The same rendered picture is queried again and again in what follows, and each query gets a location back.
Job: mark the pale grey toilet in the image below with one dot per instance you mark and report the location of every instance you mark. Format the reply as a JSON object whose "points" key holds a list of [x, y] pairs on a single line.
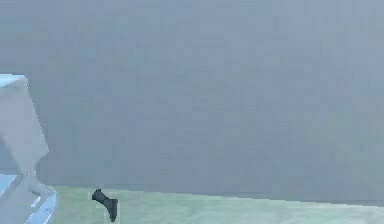
{"points": [[20, 133]]}

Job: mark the black sock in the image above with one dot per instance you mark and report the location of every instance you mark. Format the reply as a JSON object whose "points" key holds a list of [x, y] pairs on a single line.
{"points": [[108, 203]]}

